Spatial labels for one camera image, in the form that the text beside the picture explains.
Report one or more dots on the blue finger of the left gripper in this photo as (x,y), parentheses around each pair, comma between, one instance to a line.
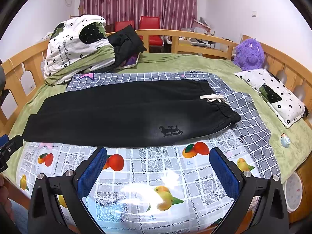
(8,148)

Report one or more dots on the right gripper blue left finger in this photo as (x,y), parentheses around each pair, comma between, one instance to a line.
(45,214)

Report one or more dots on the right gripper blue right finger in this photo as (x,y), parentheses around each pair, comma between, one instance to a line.
(270,216)

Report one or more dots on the black pants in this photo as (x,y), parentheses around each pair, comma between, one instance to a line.
(132,114)

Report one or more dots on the white round basin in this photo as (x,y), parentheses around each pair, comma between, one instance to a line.
(293,192)

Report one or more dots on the small blue figurine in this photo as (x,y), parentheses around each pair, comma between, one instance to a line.
(285,140)

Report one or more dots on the blue checked sheet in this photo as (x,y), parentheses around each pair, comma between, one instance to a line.
(250,131)

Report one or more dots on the fruit print plastic tablecloth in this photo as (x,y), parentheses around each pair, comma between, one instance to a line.
(125,201)

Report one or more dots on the white floral pillow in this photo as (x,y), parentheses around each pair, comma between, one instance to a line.
(284,103)

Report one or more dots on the folded white green quilt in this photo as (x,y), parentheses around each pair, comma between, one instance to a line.
(78,45)

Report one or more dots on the green bed blanket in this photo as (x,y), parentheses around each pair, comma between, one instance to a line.
(288,159)

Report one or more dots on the purple plush toy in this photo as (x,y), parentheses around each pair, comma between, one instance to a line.
(249,55)

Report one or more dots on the black clothes pile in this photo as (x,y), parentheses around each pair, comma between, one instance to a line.
(127,45)

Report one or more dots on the red patterned curtain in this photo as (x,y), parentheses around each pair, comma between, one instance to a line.
(173,14)

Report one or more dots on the wooden bed frame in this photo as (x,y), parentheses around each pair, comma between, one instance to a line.
(23,74)

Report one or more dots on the white wall switch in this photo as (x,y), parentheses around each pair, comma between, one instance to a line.
(254,14)

